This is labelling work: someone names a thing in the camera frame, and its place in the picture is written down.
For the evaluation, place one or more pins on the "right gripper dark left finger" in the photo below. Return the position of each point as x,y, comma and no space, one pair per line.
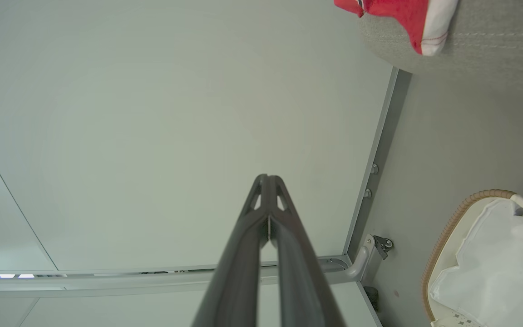
239,272

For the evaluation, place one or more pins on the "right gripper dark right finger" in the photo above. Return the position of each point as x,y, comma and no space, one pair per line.
302,281

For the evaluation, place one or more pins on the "red white sports jersey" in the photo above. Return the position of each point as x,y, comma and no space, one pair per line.
407,13

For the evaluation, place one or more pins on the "white laundry basket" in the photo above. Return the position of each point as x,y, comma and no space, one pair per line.
447,231

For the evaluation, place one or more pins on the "black rubber foot pad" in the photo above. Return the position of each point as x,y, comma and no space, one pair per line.
371,297

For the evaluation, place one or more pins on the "grey fabric sofa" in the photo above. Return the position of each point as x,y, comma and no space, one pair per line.
493,41

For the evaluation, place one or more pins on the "grey metal partition foot bracket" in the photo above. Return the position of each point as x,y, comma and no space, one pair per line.
363,261

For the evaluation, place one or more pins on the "grey metal partition floor rail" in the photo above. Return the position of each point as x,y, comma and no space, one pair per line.
382,150

